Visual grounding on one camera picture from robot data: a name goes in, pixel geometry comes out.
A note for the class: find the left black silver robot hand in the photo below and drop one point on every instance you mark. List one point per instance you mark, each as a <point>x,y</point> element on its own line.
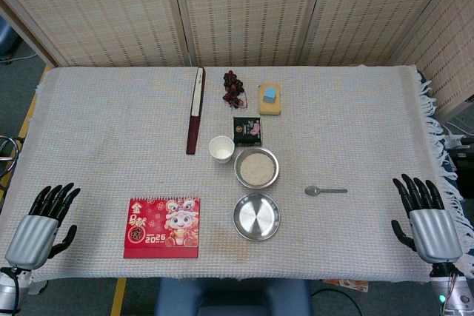
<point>31,236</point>

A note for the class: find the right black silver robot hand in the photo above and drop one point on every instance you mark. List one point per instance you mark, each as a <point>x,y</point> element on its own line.
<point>435,232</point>

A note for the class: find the small metal spoon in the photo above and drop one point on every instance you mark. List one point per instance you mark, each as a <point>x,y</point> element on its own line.
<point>313,191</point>

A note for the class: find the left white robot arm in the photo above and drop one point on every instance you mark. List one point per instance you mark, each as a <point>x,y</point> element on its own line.
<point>7,290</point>

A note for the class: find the empty metal plate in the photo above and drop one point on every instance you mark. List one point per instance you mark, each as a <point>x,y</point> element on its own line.
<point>256,218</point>

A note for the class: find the metal bowl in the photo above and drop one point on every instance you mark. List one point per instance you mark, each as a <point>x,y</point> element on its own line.
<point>237,177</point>

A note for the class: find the white paper cup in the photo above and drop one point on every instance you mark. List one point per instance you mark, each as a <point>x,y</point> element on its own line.
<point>221,149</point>

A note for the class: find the orange printed package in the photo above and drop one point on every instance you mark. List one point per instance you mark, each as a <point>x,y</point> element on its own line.
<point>348,283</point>

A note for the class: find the red desk calendar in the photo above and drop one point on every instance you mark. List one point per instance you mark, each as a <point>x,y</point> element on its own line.
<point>163,227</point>

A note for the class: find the white woven tablecloth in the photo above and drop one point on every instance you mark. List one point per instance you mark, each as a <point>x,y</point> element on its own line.
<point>111,127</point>

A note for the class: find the yellow sponge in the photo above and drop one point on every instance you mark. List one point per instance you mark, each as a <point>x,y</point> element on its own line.
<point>270,108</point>

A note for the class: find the blue padded seat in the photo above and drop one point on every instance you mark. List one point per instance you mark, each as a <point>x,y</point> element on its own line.
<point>229,297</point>

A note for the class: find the black snack packet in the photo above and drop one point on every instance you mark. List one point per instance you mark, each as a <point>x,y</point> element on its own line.
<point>246,131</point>

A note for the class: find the light blue cube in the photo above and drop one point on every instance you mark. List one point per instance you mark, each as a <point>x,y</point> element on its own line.
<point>269,94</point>

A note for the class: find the dark red grape bunch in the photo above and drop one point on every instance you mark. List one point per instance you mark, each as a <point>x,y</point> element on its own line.
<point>231,86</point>

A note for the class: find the bamboo folding screen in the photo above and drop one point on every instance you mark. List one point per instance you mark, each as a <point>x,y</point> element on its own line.
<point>240,9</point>

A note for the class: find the chrome stool frame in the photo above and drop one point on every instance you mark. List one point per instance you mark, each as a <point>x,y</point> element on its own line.
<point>11,146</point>

